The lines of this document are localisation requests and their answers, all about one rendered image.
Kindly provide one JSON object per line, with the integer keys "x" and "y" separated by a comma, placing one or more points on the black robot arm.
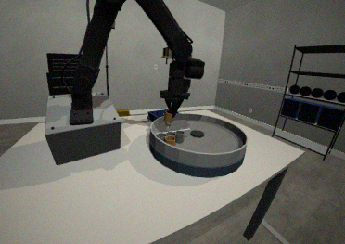
{"x": 105, "y": 13}

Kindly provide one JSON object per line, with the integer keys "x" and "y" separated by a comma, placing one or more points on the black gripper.
{"x": 174, "y": 95}

